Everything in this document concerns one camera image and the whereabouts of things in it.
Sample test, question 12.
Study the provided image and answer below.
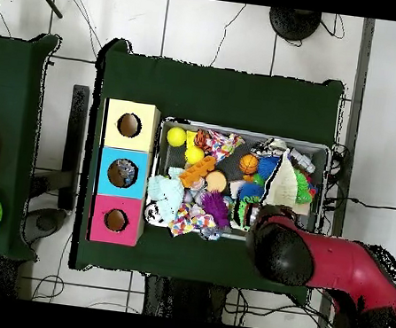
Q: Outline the light blue knitted cloth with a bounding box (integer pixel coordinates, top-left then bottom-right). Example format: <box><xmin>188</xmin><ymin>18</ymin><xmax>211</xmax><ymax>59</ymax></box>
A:
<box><xmin>143</xmin><ymin>163</ymin><xmax>189</xmax><ymax>225</ymax></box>

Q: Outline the purple spiky rubber toy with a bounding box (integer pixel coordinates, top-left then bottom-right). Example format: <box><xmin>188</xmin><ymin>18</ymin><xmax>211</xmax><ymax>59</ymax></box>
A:
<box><xmin>197</xmin><ymin>189</ymin><xmax>235</xmax><ymax>230</ymax></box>

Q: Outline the colourful dotted cloth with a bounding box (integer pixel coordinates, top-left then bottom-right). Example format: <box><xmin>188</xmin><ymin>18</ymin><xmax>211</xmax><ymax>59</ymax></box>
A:
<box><xmin>167</xmin><ymin>201</ymin><xmax>220</xmax><ymax>243</ymax></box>

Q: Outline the clear plastic bottle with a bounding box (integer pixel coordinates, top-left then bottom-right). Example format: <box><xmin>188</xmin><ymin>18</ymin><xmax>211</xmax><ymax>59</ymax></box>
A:
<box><xmin>120</xmin><ymin>167</ymin><xmax>138</xmax><ymax>187</ymax></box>

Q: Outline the cream knitted cloth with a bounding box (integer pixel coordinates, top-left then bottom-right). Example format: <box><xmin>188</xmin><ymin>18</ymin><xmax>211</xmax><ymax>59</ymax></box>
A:
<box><xmin>260</xmin><ymin>146</ymin><xmax>305</xmax><ymax>210</ymax></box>

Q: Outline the wooden box with three holes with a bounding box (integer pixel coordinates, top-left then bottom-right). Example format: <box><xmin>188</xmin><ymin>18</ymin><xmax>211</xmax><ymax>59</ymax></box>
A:
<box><xmin>86</xmin><ymin>98</ymin><xmax>162</xmax><ymax>248</ymax></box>

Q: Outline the orange toy building brick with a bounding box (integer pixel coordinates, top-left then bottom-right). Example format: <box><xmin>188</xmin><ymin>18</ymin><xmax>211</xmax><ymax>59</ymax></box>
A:
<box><xmin>176</xmin><ymin>152</ymin><xmax>219</xmax><ymax>191</ymax></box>

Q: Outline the yellow ball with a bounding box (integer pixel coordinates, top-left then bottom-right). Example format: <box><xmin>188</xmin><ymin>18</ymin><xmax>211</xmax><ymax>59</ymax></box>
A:
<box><xmin>165</xmin><ymin>125</ymin><xmax>188</xmax><ymax>149</ymax></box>
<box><xmin>183</xmin><ymin>144</ymin><xmax>206</xmax><ymax>167</ymax></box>

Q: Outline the small orange basketball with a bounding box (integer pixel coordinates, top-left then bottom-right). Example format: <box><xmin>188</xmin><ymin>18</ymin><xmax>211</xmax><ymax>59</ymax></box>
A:
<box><xmin>237</xmin><ymin>152</ymin><xmax>260</xmax><ymax>176</ymax></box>

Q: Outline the blue spiky rubber ball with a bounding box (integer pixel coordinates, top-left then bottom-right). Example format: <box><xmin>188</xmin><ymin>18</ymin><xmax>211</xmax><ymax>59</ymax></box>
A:
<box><xmin>255</xmin><ymin>153</ymin><xmax>281</xmax><ymax>183</ymax></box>

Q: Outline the green spiky caterpillar toy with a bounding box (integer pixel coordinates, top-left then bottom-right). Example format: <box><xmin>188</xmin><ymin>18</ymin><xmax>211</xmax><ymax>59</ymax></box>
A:
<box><xmin>290</xmin><ymin>168</ymin><xmax>318</xmax><ymax>207</ymax></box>

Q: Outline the black round stand base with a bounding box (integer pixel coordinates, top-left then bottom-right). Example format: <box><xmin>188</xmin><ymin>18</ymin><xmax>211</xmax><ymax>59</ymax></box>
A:
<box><xmin>265</xmin><ymin>6</ymin><xmax>322</xmax><ymax>45</ymax></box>

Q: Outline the silver wire mesh bin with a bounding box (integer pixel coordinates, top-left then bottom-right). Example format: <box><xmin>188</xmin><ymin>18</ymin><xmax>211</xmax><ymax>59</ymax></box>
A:
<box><xmin>142</xmin><ymin>113</ymin><xmax>334</xmax><ymax>253</ymax></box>

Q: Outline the thin black floor cable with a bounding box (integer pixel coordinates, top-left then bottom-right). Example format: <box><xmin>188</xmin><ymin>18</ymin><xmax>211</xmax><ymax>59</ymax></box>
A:
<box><xmin>209</xmin><ymin>0</ymin><xmax>247</xmax><ymax>71</ymax></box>

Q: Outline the black power cable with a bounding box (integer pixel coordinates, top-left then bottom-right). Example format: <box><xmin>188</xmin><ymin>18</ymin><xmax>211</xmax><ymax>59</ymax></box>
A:
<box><xmin>324</xmin><ymin>194</ymin><xmax>396</xmax><ymax>212</ymax></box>

